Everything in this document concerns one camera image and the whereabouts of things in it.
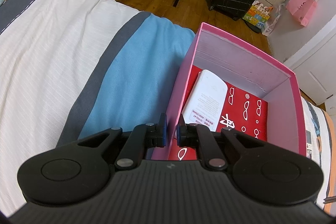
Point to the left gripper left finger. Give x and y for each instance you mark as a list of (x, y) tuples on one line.
[(156, 135)]

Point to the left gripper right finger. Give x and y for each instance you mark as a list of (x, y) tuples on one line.
[(186, 133)]

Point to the white power bank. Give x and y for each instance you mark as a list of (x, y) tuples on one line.
[(206, 100)]

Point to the pink cardboard box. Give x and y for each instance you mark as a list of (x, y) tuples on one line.
[(250, 69)]

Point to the red printed box liner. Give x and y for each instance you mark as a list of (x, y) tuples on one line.
[(242, 111)]

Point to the striped bed sheet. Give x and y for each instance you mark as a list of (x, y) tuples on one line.
[(72, 68)]

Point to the white remote on right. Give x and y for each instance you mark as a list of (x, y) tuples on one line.
[(308, 144)]

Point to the colourful gift bag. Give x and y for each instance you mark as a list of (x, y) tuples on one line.
[(258, 14)]

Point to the white door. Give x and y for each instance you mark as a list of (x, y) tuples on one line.
[(314, 64)]

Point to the pink paper bag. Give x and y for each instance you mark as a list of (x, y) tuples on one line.
[(302, 10)]

